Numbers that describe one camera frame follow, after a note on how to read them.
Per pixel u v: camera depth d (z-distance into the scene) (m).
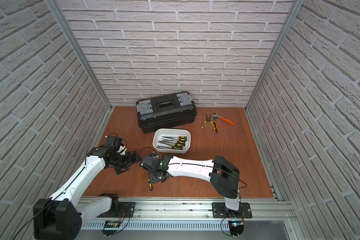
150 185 0.81
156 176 0.55
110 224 0.73
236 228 0.71
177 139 1.00
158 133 0.98
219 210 0.73
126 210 0.75
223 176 0.44
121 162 0.68
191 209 0.75
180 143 0.97
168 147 0.96
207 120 1.10
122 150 0.71
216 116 1.14
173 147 0.95
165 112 0.95
